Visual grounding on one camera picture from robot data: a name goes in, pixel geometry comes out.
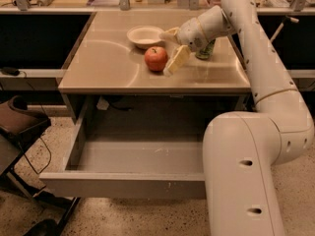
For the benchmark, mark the white stick with stand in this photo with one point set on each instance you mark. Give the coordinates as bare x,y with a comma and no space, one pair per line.
287,20

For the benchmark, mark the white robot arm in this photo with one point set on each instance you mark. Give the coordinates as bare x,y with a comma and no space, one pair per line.
239,148

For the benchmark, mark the dark brown chair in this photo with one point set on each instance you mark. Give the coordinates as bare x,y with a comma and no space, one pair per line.
20,128

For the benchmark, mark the grey drawer cabinet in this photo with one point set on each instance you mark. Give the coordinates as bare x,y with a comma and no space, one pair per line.
121,53

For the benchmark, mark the white paper bowl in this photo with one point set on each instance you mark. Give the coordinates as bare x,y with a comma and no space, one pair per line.
145,37

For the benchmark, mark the red apple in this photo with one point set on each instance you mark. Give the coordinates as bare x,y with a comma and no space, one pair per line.
156,58

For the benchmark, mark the black power adapter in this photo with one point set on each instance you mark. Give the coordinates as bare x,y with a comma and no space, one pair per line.
10,71

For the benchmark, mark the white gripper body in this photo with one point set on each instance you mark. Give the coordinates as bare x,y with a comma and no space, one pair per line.
193,33

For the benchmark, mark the green soda can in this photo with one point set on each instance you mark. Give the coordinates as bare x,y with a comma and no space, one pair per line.
206,53

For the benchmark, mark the open grey top drawer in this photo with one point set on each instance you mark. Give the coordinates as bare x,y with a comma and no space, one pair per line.
142,147

